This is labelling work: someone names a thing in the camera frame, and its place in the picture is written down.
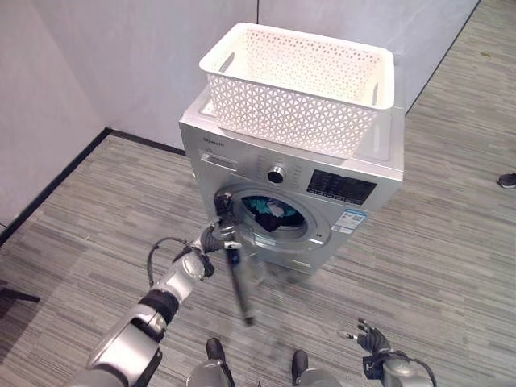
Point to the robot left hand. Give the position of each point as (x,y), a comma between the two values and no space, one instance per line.
(222,237)

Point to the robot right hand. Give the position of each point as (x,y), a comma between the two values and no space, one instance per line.
(373,338)

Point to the round washer door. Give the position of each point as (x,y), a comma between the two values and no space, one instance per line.
(238,278)

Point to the dark and teal laundry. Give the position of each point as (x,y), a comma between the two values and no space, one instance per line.
(268,215)

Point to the white perforated plastic laundry basket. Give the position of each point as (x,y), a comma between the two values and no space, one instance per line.
(290,72)

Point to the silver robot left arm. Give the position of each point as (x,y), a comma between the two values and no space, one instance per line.
(133,334)

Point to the washer detergent drawer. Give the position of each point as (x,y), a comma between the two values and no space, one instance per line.
(217,159)

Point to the round chrome washer knob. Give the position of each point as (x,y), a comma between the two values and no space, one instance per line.
(275,173)

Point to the black washer control display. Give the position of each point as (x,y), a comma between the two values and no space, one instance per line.
(342,186)

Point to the robot right leg and foot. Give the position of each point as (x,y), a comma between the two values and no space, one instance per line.
(306,373)

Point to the robot leg and foot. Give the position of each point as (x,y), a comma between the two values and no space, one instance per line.
(306,373)
(213,363)

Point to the silver front-load washing machine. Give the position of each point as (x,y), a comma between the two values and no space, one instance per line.
(354,250)

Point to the blue white energy label sticker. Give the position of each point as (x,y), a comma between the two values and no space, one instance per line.
(350,221)

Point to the robot left leg and foot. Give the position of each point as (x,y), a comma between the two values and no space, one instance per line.
(213,363)

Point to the black baseboard strip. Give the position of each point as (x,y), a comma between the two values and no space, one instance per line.
(72,165)

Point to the person's shoe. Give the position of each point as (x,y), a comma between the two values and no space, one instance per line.
(508,180)

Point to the black furniture base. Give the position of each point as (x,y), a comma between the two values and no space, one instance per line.
(16,296)

